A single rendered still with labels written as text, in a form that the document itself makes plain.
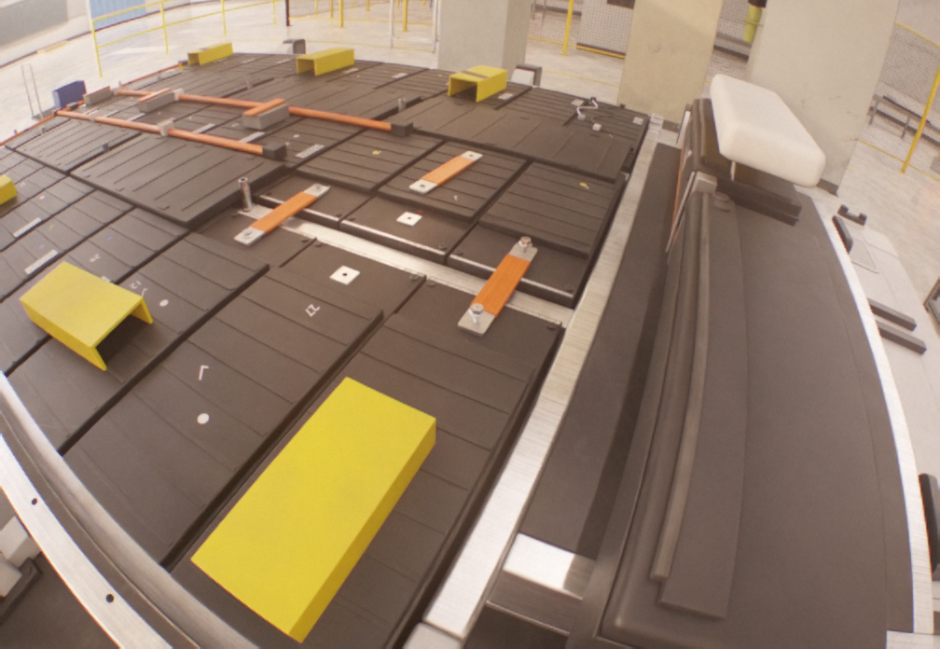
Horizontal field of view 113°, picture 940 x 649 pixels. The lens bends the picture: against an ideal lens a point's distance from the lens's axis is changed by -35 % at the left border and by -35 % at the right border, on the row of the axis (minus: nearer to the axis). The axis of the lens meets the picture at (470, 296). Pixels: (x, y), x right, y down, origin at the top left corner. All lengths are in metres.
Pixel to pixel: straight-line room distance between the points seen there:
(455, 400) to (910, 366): 0.91
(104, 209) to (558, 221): 0.63
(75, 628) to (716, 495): 0.51
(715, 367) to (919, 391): 0.78
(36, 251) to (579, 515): 0.70
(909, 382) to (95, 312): 1.19
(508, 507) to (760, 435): 0.17
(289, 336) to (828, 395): 0.41
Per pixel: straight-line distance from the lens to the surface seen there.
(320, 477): 0.29
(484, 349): 0.39
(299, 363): 0.39
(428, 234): 0.54
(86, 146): 1.08
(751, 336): 0.34
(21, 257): 0.74
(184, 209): 0.64
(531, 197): 0.62
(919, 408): 0.98
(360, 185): 0.63
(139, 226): 0.66
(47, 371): 0.50
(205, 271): 0.52
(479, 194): 0.61
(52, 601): 0.54
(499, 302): 0.44
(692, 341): 0.30
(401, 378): 0.37
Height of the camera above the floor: 1.28
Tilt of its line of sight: 40 degrees down
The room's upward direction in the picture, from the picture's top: 5 degrees clockwise
